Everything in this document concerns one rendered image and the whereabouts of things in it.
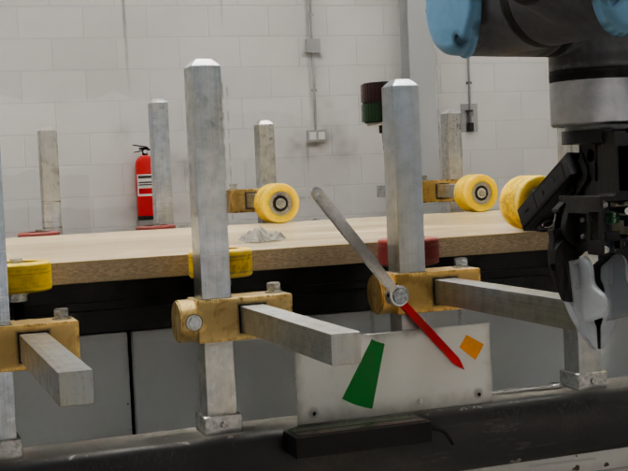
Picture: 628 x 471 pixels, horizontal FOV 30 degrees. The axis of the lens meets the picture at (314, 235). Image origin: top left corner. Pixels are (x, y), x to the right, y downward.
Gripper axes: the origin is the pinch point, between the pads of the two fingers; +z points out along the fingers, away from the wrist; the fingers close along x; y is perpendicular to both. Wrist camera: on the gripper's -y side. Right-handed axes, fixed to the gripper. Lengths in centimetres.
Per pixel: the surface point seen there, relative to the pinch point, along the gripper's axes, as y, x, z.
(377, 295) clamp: -33.2, -8.5, -1.8
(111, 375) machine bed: -54, -38, 8
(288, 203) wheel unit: -122, 12, -11
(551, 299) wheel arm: -4.8, -1.5, -3.2
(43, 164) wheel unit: -141, -33, -21
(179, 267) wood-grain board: -48, -29, -6
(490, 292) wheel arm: -17.6, -1.5, -2.9
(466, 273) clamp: -31.5, 3.0, -3.8
